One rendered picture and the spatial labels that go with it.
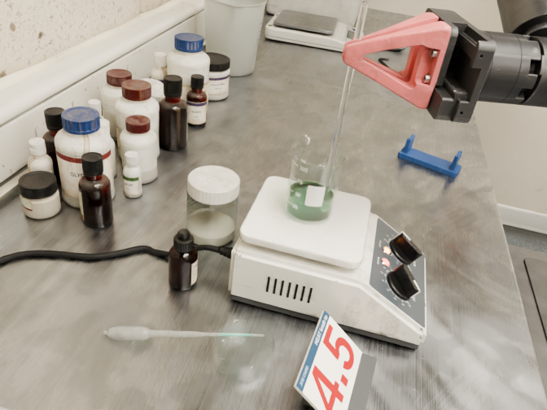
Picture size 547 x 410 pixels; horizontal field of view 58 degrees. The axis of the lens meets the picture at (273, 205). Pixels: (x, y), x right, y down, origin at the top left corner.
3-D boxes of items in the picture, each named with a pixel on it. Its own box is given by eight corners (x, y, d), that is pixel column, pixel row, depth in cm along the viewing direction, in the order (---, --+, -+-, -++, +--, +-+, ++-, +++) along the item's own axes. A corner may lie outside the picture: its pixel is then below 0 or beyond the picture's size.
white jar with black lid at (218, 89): (187, 89, 97) (188, 52, 93) (220, 86, 100) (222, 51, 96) (200, 102, 92) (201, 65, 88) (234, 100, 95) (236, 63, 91)
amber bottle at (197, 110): (185, 119, 86) (186, 71, 81) (205, 119, 86) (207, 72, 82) (185, 128, 83) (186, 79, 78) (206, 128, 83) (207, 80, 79)
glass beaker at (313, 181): (343, 224, 51) (360, 154, 46) (298, 235, 48) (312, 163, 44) (312, 193, 55) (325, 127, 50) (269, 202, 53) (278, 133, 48)
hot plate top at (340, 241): (370, 204, 55) (372, 198, 55) (360, 272, 46) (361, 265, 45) (267, 180, 57) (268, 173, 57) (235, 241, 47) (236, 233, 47)
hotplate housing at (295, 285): (419, 271, 59) (439, 217, 55) (419, 355, 49) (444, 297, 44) (242, 226, 62) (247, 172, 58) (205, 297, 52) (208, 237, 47)
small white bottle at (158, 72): (148, 98, 91) (147, 51, 86) (165, 96, 93) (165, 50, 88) (155, 106, 89) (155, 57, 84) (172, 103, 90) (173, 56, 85)
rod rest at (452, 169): (460, 171, 82) (467, 151, 80) (454, 179, 79) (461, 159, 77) (403, 150, 86) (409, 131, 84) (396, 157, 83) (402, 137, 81)
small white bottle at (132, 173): (129, 187, 66) (127, 147, 63) (145, 191, 66) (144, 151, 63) (120, 196, 65) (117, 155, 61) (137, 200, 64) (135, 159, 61)
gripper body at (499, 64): (473, 41, 36) (571, 51, 36) (431, 6, 44) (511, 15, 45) (445, 124, 39) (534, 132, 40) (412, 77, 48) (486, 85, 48)
